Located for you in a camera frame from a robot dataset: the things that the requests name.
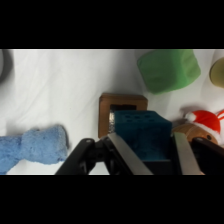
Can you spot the wooden block with dark inset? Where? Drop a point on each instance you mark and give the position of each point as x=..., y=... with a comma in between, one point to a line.
x=105, y=113

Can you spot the grey bowl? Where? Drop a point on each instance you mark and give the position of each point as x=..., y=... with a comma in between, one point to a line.
x=4, y=66

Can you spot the green sponge block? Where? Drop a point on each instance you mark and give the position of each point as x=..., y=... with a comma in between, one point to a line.
x=168, y=70

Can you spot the orange and white toy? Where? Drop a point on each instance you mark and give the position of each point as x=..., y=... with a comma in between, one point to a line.
x=203, y=125

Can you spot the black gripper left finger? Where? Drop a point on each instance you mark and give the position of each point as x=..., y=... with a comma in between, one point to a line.
x=110, y=156

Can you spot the yellow plastic cup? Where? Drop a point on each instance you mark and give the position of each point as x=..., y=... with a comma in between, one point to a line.
x=218, y=73

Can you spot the light blue bone-shaped plush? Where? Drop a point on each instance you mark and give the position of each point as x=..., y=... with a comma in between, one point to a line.
x=40, y=146

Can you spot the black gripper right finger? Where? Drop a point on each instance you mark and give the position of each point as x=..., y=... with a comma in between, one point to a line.
x=196, y=156

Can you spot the blue foam cube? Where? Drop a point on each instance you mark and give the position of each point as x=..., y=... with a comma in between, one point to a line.
x=143, y=133

